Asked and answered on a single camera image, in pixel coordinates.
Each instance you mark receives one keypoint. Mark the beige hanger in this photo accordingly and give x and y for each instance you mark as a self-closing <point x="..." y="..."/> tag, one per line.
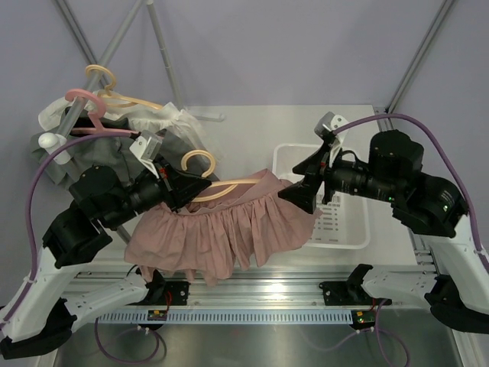
<point x="228" y="185"/>
<point x="111" y="97"/>

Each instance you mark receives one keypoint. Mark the pink hanger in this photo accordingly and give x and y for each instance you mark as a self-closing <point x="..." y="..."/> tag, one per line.
<point x="94" y="115"/>

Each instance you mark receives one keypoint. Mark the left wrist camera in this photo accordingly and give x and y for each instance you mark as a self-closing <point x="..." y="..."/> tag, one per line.
<point x="145" y="148"/>

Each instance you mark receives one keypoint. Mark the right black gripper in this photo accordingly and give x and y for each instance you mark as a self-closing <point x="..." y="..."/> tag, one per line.
<point x="302" y="193"/>

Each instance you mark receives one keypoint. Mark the white slotted cable duct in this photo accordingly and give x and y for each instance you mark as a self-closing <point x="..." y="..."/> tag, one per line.
<point x="228" y="317"/>

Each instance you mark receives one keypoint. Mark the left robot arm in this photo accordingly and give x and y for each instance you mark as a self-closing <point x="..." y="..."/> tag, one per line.
<point x="40" y="319"/>

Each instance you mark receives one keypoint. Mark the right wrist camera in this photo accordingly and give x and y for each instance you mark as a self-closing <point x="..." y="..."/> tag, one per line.
<point x="328" y="124"/>

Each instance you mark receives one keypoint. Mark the pink skirt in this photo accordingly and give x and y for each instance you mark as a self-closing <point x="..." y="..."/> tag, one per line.
<point x="244" y="227"/>

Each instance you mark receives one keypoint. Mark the beige hanger front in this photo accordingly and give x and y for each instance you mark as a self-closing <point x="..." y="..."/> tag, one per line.
<point x="228" y="185"/>

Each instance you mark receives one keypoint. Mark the white plastic basket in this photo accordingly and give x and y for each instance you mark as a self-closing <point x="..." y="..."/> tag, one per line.
<point x="344" y="221"/>

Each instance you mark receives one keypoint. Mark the grey skirt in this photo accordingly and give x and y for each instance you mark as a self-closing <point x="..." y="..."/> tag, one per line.
<point x="114" y="152"/>

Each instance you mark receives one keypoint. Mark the beige hanger rear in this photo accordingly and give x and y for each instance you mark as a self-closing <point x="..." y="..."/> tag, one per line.
<point x="111" y="97"/>

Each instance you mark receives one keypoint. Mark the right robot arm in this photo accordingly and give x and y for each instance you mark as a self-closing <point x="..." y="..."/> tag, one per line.
<point x="431" y="207"/>

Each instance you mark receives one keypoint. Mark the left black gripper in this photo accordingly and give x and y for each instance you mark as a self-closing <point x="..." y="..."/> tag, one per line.
<point x="178" y="188"/>

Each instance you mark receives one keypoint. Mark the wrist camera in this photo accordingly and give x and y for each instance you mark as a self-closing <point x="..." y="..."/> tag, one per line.
<point x="328" y="124"/>
<point x="145" y="148"/>

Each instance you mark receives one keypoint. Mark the white skirt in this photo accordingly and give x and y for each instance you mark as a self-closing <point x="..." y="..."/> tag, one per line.
<point x="137" y="118"/>

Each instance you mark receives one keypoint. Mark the aluminium rail base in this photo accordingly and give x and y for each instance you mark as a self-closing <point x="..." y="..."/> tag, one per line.
<point x="275" y="287"/>

